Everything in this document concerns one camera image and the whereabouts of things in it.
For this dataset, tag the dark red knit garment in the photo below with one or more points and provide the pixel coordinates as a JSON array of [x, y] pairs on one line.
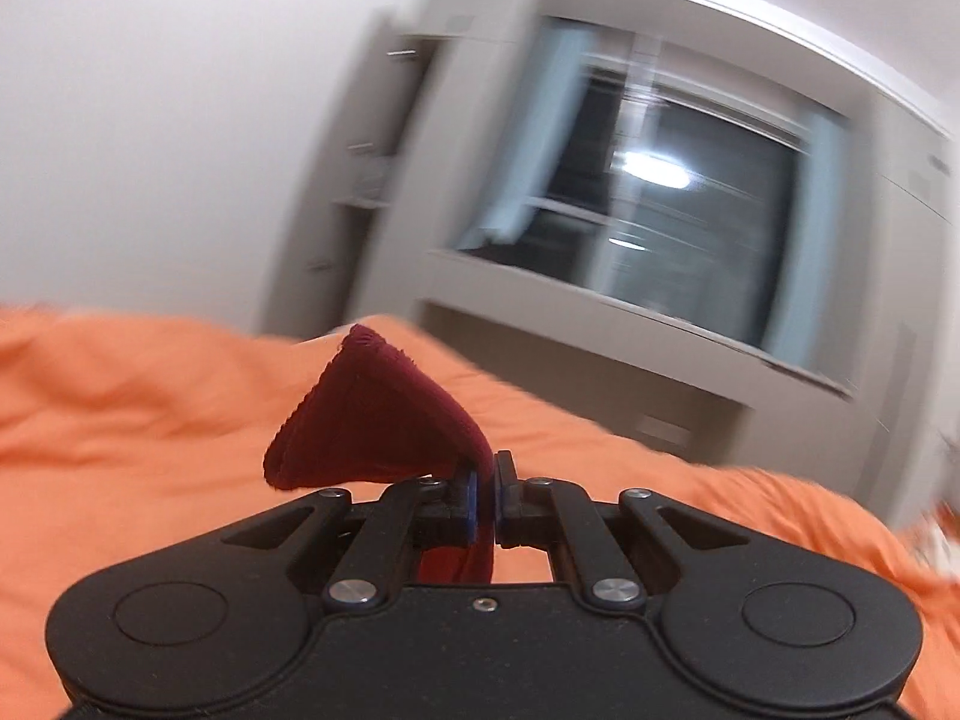
[[375, 420]]

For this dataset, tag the cream crumpled garment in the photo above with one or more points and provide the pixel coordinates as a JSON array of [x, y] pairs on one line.
[[941, 536]]

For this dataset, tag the window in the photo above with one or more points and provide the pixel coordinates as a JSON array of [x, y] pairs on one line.
[[660, 195]]

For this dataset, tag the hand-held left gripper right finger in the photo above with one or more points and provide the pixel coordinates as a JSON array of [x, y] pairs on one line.
[[507, 504]]

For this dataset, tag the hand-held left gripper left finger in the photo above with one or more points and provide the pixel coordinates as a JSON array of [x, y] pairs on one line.
[[470, 504]]

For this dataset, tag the white built-in cabinet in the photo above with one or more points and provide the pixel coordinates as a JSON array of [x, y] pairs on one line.
[[375, 165]]

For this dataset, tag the orange bed cover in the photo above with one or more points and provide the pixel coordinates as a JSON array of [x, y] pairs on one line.
[[112, 427]]

